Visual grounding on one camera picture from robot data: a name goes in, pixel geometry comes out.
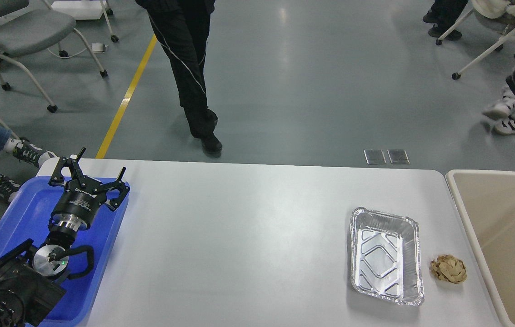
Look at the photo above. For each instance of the metal floor plate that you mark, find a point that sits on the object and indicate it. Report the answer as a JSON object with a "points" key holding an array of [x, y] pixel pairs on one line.
{"points": [[398, 157], [375, 157]]}

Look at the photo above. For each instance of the beige plastic bin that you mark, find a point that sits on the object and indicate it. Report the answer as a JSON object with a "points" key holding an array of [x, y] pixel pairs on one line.
{"points": [[485, 200]]}

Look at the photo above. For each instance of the aluminium foil tray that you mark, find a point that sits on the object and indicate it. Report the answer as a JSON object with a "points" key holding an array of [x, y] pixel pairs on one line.
{"points": [[385, 257]]}

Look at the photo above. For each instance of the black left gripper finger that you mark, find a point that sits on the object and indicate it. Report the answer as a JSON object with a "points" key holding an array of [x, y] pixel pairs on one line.
{"points": [[118, 185], [72, 164]]}

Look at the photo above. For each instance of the right metal floor plate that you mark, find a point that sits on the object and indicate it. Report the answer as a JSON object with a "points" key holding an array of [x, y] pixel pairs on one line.
{"points": [[398, 157]]}

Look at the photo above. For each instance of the crumpled brown paper ball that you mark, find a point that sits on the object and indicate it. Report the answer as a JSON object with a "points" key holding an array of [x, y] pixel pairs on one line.
{"points": [[448, 268]]}

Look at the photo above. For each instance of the grey chair on left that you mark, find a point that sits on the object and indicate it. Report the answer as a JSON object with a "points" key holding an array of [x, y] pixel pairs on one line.
{"points": [[32, 32]]}

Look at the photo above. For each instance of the white power adapter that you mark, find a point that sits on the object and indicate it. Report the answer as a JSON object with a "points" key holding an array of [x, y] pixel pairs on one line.
{"points": [[98, 48]]}

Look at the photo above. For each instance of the left metal floor plate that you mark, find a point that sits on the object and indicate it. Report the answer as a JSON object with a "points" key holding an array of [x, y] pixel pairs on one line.
{"points": [[375, 157]]}

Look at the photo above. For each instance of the white chair on right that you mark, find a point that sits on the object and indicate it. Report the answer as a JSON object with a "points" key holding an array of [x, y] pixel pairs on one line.
{"points": [[496, 15]]}

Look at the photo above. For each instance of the person in black clothes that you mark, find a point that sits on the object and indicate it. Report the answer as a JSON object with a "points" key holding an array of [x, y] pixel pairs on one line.
{"points": [[182, 28]]}

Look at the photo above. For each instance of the blue plastic tray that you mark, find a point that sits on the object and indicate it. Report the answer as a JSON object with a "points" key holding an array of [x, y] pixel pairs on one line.
{"points": [[28, 216]]}

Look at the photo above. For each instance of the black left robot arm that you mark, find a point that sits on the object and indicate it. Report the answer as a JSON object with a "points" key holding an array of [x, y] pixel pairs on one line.
{"points": [[55, 240]]}

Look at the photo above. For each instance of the white rolling cart base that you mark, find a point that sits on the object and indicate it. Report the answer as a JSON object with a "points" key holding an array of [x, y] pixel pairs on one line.
{"points": [[87, 10]]}

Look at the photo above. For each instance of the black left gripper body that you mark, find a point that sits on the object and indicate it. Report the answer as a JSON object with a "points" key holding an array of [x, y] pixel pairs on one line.
{"points": [[79, 205]]}

